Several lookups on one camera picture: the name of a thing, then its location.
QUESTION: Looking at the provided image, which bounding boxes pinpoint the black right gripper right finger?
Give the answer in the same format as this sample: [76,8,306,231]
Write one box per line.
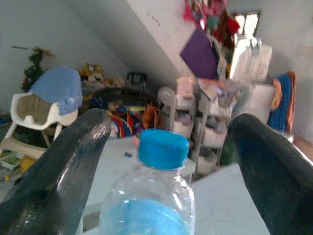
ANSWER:
[226,113,313,235]

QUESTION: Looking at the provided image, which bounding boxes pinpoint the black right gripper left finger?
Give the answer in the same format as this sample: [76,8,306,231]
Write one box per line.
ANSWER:
[0,108,112,235]

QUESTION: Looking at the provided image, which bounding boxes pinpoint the clear plastic bottle blue cap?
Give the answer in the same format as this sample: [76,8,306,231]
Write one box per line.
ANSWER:
[99,129,196,235]

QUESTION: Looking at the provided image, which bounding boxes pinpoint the green white tray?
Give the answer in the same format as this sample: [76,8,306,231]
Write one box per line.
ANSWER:
[0,149,21,169]

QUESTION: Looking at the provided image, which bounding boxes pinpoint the white plastic drawer rack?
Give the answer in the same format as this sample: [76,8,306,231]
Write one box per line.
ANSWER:
[157,75,237,183]

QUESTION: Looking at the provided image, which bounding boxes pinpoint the white baby high chair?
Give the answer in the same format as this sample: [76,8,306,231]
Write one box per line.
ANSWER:
[0,92,79,160]

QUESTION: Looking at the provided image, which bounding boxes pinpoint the blue orange towel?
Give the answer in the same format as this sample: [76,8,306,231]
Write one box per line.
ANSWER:
[268,70,297,135]

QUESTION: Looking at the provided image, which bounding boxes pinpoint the colourful striped blanket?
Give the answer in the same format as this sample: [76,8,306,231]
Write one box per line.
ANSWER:
[107,104,145,139]

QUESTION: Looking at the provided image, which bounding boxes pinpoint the light blue towel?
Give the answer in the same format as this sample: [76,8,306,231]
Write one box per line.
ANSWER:
[29,66,83,116]

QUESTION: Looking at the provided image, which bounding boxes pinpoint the white hanging garment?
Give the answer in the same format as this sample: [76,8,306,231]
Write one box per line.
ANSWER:
[231,39,273,81]

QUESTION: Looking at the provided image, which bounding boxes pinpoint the small green Christmas tree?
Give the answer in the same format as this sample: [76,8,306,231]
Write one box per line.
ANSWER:
[21,46,55,93]

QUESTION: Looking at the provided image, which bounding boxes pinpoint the yellow plush toys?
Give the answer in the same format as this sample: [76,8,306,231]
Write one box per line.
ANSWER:
[79,63,112,88]

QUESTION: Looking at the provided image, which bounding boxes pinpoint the orange bag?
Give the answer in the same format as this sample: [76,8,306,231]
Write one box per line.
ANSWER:
[141,104,162,130]

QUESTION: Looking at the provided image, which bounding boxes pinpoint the black framed bag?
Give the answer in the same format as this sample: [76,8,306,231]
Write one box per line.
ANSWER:
[126,71,148,93]

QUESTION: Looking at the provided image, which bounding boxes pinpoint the purple board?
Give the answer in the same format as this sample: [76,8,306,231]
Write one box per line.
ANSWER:
[179,27,220,80]

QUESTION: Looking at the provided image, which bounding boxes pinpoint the bright window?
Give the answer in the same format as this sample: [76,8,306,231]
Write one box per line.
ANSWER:
[233,11,261,39]

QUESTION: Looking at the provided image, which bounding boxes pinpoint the red pink hanging decorations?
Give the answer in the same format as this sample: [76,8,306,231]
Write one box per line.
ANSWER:
[183,0,242,48]

